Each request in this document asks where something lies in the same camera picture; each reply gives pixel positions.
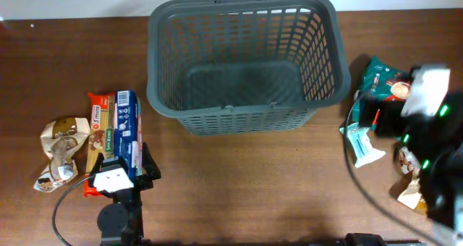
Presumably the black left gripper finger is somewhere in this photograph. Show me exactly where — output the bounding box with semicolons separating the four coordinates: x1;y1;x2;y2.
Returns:
142;142;161;179
88;155;105;183

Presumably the light teal tissue pack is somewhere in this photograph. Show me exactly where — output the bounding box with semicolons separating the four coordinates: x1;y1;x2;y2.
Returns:
343;122;386;169

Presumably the green Nescafe coffee bag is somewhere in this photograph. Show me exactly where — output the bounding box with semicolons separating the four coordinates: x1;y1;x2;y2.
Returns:
352;56;411;124

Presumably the blue Kleenex tissue box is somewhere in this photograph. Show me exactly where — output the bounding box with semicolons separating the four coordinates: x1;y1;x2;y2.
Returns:
113;90;143;179

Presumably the beige cookie bag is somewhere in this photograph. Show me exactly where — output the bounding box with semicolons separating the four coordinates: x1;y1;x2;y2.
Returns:
397;146;428;216
33;117;90;192

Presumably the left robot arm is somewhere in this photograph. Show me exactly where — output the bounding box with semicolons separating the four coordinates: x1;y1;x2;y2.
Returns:
88;143;161;246

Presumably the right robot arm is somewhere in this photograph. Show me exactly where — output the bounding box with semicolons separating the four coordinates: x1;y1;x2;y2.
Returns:
357;92;462;245

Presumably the San Remo spaghetti pack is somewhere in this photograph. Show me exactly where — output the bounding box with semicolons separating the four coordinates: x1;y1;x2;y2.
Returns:
85;93;115;177

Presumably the grey plastic basket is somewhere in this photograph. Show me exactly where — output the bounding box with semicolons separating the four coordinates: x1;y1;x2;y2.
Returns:
147;0;351;136

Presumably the black left camera cable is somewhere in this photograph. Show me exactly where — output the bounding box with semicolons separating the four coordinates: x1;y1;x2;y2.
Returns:
51;176;91;246

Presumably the black camera cable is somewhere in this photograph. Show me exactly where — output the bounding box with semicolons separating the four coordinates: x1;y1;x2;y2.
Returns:
343;90;446;246
51;176;91;246

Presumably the black right camera cable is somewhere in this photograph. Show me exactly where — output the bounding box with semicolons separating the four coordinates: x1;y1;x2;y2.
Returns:
343;90;446;246

